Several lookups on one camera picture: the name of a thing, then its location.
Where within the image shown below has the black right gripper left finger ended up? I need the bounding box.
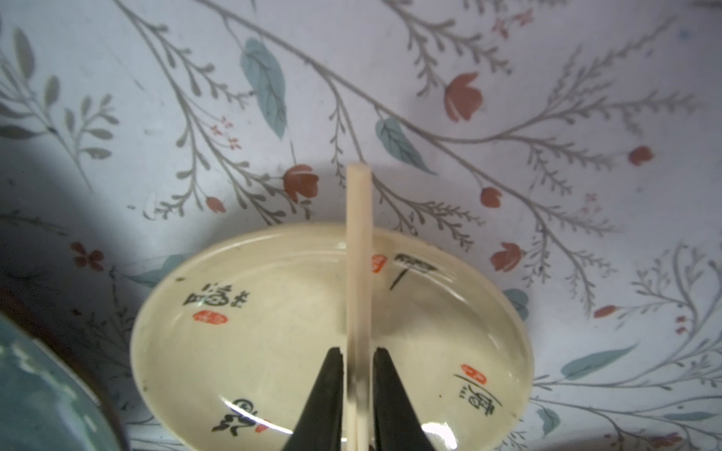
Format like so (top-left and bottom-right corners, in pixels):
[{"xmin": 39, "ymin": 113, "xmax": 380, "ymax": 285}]
[{"xmin": 282, "ymin": 348, "xmax": 344, "ymax": 451}]

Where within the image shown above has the dark green glass plate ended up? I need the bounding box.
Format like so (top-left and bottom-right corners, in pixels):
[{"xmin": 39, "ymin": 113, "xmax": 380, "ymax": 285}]
[{"xmin": 1, "ymin": 316, "xmax": 129, "ymax": 450}]

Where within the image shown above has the cream round plate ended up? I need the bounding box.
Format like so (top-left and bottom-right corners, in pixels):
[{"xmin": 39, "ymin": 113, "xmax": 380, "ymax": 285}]
[{"xmin": 131, "ymin": 225, "xmax": 534, "ymax": 450}]

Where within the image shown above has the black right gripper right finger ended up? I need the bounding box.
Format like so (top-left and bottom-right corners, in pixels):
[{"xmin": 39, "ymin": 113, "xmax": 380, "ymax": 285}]
[{"xmin": 372, "ymin": 348, "xmax": 434, "ymax": 451}]

